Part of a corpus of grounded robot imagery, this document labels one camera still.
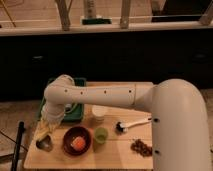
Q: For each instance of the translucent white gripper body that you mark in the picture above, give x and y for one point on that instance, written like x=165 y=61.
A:
x=51 y=126

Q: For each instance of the white cup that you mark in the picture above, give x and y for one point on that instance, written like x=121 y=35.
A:
x=99 y=112

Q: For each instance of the small green cup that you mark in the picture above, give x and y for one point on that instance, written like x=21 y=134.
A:
x=100 y=135

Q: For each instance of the black pole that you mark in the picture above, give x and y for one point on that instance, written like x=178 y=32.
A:
x=18 y=141

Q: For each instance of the metal cup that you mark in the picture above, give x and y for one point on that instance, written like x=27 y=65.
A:
x=45 y=144

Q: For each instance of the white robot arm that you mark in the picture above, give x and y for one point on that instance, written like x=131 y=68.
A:
x=180 y=133

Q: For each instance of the dark red bowl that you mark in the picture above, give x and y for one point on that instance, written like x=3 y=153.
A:
x=71 y=134

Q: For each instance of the green tray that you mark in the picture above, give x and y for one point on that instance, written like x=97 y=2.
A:
x=73 y=112

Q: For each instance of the white wooden railing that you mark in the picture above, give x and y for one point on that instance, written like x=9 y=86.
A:
x=43 y=17

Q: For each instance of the orange fruit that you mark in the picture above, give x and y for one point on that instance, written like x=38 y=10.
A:
x=78 y=143

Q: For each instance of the brown crumb pile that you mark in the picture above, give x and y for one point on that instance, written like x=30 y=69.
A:
x=141 y=148

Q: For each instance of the wooden cutting board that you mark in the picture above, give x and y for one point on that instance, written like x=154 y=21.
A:
x=115 y=153

